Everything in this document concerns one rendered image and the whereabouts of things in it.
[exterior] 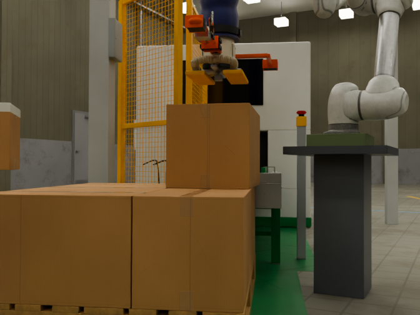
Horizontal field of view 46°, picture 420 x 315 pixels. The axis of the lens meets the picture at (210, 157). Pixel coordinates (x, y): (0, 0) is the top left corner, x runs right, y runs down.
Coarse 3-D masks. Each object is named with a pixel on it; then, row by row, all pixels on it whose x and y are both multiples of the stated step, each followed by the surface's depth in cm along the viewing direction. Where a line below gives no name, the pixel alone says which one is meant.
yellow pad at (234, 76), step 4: (224, 72) 246; (228, 72) 246; (232, 72) 245; (236, 72) 245; (240, 72) 245; (228, 76) 254; (232, 76) 254; (236, 76) 254; (240, 76) 254; (244, 76) 256; (228, 80) 265; (232, 80) 265; (236, 80) 265; (240, 80) 265; (244, 80) 265
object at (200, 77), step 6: (186, 72) 249; (192, 72) 248; (198, 72) 248; (204, 72) 248; (192, 78) 260; (198, 78) 260; (204, 78) 260; (210, 78) 265; (198, 84) 280; (204, 84) 280; (210, 84) 280
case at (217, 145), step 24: (168, 120) 236; (192, 120) 234; (216, 120) 232; (240, 120) 230; (168, 144) 236; (192, 144) 234; (216, 144) 232; (240, 144) 230; (168, 168) 235; (192, 168) 233; (216, 168) 231; (240, 168) 229
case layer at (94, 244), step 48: (0, 192) 190; (48, 192) 192; (96, 192) 193; (144, 192) 196; (192, 192) 196; (240, 192) 198; (0, 240) 182; (48, 240) 179; (96, 240) 177; (144, 240) 175; (192, 240) 173; (240, 240) 171; (0, 288) 181; (48, 288) 179; (96, 288) 177; (144, 288) 175; (192, 288) 172; (240, 288) 170
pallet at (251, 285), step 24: (0, 312) 181; (24, 312) 180; (48, 312) 179; (72, 312) 178; (96, 312) 176; (120, 312) 175; (144, 312) 174; (168, 312) 173; (192, 312) 172; (216, 312) 171
